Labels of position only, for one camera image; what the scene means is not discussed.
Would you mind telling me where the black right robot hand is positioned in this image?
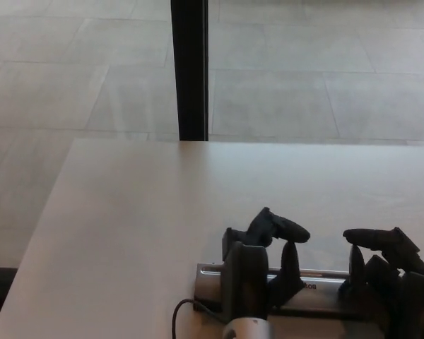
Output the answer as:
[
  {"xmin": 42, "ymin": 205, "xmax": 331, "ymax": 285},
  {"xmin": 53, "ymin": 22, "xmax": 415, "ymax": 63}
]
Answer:
[{"xmin": 337, "ymin": 227, "xmax": 424, "ymax": 339}]

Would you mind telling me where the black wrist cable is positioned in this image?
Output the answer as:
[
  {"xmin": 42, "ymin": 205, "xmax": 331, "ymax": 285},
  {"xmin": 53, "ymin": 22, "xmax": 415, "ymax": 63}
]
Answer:
[{"xmin": 170, "ymin": 299, "xmax": 228, "ymax": 339}]

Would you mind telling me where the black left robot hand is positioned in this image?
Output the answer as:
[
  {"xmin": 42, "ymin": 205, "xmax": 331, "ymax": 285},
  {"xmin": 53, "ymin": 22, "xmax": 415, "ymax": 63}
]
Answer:
[{"xmin": 221, "ymin": 207, "xmax": 312, "ymax": 321}]

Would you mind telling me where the black vertical window frame post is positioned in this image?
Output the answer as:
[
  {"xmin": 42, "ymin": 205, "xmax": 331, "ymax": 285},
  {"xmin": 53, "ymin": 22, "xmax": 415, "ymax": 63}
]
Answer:
[{"xmin": 170, "ymin": 0, "xmax": 210, "ymax": 143}]

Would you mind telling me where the silver black three-hole punch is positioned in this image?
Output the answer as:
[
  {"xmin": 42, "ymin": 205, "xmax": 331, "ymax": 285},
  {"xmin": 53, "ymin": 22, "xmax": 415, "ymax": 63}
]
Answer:
[{"xmin": 192, "ymin": 262, "xmax": 389, "ymax": 324}]

